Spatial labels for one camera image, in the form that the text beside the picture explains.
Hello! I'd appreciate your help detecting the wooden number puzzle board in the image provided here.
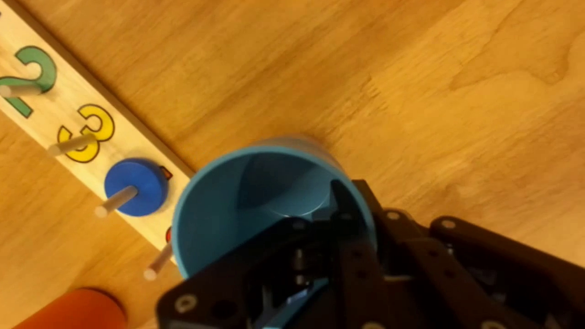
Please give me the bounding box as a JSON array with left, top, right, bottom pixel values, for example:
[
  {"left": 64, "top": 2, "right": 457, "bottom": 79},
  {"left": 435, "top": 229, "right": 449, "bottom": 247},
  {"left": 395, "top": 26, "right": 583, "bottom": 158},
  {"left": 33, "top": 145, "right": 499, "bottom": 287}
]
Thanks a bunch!
[{"left": 0, "top": 4, "right": 195, "bottom": 267}]

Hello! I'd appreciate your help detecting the orange plastic cup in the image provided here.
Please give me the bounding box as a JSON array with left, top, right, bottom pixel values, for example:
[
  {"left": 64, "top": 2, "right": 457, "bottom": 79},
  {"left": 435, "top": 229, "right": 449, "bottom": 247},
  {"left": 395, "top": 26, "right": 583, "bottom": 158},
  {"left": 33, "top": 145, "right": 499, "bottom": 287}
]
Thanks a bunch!
[{"left": 11, "top": 287, "right": 130, "bottom": 329}]

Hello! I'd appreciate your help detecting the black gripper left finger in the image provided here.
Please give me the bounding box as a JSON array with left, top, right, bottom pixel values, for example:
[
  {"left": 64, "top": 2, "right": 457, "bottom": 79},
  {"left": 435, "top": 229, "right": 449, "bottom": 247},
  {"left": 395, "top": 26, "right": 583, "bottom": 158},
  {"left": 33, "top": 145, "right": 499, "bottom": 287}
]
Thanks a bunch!
[{"left": 155, "top": 180, "right": 391, "bottom": 329}]

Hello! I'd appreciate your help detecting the blue round puzzle piece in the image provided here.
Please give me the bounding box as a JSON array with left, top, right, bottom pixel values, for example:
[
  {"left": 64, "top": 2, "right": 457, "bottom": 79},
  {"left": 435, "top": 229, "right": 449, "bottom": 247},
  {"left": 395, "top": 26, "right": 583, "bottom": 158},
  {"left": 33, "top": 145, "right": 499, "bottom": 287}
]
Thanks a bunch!
[{"left": 102, "top": 156, "right": 172, "bottom": 220}]

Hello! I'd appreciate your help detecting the blue plastic cup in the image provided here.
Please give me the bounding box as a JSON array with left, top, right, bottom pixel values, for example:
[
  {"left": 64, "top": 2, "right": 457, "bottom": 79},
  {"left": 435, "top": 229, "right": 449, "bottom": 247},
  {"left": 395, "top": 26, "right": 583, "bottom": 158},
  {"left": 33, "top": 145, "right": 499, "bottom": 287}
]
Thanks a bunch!
[{"left": 170, "top": 136, "right": 376, "bottom": 284}]

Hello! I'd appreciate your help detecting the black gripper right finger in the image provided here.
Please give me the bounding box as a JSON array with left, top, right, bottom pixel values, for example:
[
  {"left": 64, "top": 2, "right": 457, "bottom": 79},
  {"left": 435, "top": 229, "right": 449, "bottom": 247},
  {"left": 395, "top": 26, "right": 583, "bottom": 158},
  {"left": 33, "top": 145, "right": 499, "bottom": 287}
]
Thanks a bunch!
[{"left": 380, "top": 209, "right": 585, "bottom": 329}]

